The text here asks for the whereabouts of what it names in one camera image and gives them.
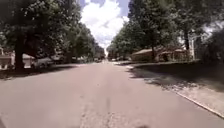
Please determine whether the grey asphalt road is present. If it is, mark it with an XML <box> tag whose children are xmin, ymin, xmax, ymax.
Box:
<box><xmin>0</xmin><ymin>59</ymin><xmax>224</xmax><ymax>128</ymax></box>

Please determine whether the low brown-roofed house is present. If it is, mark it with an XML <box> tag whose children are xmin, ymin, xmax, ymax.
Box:
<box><xmin>130</xmin><ymin>47</ymin><xmax>188</xmax><ymax>63</ymax></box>

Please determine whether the row of trees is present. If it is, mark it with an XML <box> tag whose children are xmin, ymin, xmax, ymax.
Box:
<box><xmin>0</xmin><ymin>0</ymin><xmax>106</xmax><ymax>72</ymax></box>
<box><xmin>106</xmin><ymin>0</ymin><xmax>224</xmax><ymax>65</ymax></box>

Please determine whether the pale car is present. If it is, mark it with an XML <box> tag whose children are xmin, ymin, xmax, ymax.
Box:
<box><xmin>30</xmin><ymin>57</ymin><xmax>55</xmax><ymax>69</ymax></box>

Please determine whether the grass verge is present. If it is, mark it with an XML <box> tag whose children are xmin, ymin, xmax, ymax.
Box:
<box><xmin>0</xmin><ymin>63</ymin><xmax>78</xmax><ymax>81</ymax></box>
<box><xmin>114</xmin><ymin>59</ymin><xmax>224</xmax><ymax>84</ymax></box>

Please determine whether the pale concrete kerb strip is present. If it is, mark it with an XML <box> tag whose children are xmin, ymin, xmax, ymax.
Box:
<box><xmin>125</xmin><ymin>63</ymin><xmax>224</xmax><ymax>120</ymax></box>

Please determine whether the pale house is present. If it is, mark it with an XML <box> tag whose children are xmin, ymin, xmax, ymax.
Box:
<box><xmin>0</xmin><ymin>49</ymin><xmax>36</xmax><ymax>70</ymax></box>

